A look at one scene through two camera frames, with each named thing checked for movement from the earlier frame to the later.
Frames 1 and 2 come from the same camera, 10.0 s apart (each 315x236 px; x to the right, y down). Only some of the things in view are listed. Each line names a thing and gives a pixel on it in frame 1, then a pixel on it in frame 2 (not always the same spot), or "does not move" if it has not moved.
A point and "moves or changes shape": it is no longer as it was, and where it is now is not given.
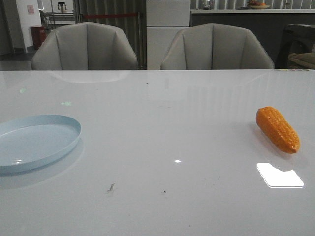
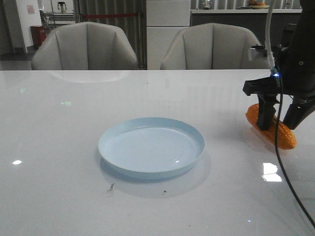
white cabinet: x=165 y=18 does not move
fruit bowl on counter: x=255 y=5 does not move
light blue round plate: x=31 y=142 to x=150 y=148
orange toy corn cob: x=278 y=129 moves or changes shape
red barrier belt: x=109 y=15 does not move
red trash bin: x=39 y=33 does not move
